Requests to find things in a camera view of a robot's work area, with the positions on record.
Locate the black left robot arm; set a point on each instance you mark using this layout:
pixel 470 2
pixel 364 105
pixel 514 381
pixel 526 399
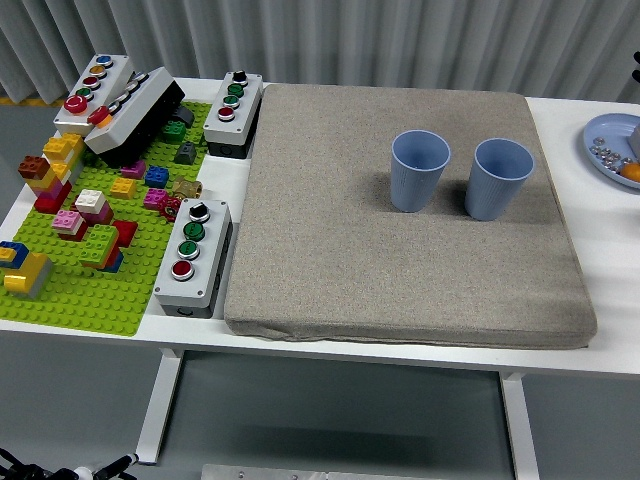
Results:
pixel 20 471

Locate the tilted grey black-based button box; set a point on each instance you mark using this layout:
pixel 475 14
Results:
pixel 135 115

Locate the black curved toy piece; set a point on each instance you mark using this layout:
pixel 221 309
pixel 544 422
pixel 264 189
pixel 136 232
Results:
pixel 184 116

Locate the grey-brown fabric mat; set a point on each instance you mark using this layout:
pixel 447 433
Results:
pixel 350 250

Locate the red toy brick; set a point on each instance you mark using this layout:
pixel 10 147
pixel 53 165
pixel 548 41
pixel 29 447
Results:
pixel 126 232
pixel 49 204

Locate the blue toy brick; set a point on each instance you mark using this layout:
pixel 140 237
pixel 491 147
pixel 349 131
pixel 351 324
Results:
pixel 157 176
pixel 17 248

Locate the brass valve with red handwheel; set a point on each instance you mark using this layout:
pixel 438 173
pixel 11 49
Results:
pixel 187 189

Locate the grey five-button control box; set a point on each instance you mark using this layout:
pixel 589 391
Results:
pixel 114 75

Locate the magenta toy brick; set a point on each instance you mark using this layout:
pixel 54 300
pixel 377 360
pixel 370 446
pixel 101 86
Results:
pixel 133 170
pixel 155 199

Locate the orange fruit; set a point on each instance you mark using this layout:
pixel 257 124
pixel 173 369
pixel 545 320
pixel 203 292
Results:
pixel 631 172

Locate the light pink toy brick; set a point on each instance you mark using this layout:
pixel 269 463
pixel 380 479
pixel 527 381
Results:
pixel 67 220

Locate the brown toy brick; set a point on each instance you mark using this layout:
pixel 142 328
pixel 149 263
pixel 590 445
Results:
pixel 33 167

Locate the green toy brick stack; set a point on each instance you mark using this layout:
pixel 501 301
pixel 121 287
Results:
pixel 100 240

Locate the green studded baseplate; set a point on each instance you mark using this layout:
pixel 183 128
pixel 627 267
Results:
pixel 75 300

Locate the dark pink toy brick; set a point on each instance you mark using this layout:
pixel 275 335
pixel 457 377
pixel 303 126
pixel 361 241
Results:
pixel 102 216

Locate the grey pleated curtain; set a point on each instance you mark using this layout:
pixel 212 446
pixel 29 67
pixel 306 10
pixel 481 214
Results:
pixel 300 40

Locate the white toy brick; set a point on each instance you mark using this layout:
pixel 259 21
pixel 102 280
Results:
pixel 91 200

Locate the white table leg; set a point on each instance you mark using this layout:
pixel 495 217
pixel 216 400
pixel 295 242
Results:
pixel 520 430
pixel 155 410

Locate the blue plate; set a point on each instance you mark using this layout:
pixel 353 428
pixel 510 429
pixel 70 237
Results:
pixel 600 127

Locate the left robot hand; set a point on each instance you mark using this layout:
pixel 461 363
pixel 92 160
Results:
pixel 117 465

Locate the dark grey slope brick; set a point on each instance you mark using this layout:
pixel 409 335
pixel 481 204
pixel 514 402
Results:
pixel 186 154

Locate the grey block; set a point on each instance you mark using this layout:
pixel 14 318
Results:
pixel 635 142

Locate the blue ribbed plastic cup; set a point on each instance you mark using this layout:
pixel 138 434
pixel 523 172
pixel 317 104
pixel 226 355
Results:
pixel 415 185
pixel 495 192

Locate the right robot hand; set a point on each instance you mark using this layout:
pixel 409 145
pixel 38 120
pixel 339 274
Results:
pixel 637 56

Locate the grey four-button control box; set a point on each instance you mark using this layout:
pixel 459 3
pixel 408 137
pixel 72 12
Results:
pixel 210 260
pixel 241 116

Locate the yellow toy brick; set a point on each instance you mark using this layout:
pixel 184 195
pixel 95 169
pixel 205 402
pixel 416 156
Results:
pixel 59 146
pixel 123 188
pixel 47 179
pixel 25 272

